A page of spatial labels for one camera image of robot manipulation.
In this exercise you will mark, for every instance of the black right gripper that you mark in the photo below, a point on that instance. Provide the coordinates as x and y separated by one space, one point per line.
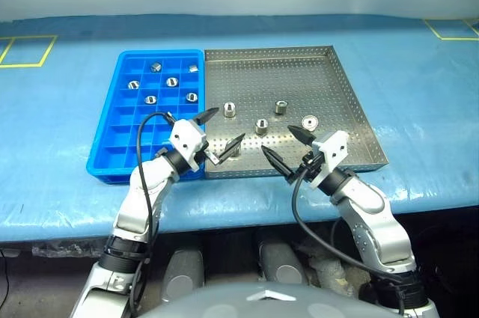
312 164

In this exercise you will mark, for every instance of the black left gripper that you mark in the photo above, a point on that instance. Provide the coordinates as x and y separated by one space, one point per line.
205 153

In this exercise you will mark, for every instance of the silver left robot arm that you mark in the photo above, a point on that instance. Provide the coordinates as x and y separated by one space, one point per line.
138 202

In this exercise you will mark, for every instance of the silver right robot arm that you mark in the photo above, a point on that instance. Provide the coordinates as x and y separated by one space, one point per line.
370 213

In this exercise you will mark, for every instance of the blue compartment tray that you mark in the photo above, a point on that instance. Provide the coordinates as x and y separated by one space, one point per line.
112 138

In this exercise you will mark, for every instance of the perforated stainless steel tray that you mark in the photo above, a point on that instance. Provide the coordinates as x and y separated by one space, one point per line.
262 78

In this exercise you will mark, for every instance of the grey rounded cylinder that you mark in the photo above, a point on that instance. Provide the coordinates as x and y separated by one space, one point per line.
183 273
280 263

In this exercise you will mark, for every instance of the grey robot torso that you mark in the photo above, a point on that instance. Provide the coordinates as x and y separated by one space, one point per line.
262 305

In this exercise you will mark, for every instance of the yellow tape outline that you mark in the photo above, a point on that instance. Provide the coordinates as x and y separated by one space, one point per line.
48 52

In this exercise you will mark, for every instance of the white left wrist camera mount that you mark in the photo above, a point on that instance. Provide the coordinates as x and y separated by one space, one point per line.
185 138

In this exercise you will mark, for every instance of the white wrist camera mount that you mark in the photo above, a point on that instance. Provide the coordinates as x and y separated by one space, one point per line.
335 149
185 138

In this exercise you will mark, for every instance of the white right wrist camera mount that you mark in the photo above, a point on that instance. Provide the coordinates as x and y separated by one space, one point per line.
335 149

